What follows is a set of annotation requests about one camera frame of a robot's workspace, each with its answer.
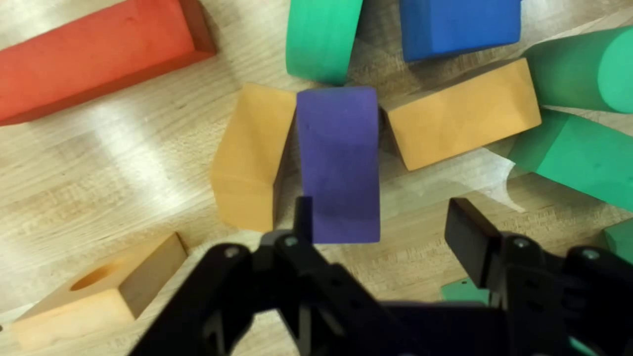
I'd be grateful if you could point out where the purple foam cube with hole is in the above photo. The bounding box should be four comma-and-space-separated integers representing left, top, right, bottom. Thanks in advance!
295, 85, 384, 245

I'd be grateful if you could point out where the orange rectangular foam block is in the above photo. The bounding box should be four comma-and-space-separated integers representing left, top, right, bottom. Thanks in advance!
384, 56, 544, 174

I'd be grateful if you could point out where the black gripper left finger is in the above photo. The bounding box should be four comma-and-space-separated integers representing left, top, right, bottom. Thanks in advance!
293, 194, 317, 247

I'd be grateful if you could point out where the blue rectangular foam block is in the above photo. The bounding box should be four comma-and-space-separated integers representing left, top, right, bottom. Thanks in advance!
398, 0, 524, 65

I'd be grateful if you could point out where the green foam cylinder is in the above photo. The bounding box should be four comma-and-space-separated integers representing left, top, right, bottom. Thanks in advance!
524, 24, 633, 115

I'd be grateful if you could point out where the yellow foam cube with hole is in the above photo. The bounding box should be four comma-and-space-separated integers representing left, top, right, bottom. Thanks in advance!
8, 230, 192, 352

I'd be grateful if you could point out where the short green foam block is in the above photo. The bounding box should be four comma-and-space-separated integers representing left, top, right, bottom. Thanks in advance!
506, 107, 633, 214

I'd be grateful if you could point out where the long red-orange foam block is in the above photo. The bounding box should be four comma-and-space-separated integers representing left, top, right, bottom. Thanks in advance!
0, 0, 220, 129

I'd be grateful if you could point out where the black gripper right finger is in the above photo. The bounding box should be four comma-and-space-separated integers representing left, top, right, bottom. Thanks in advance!
443, 196, 504, 291

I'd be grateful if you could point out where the yellow foam triangle block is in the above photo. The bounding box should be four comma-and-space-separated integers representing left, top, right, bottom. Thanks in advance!
208, 83, 299, 234

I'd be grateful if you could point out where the green half cylinder block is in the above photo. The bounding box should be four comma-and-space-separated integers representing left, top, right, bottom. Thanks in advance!
285, 0, 366, 87

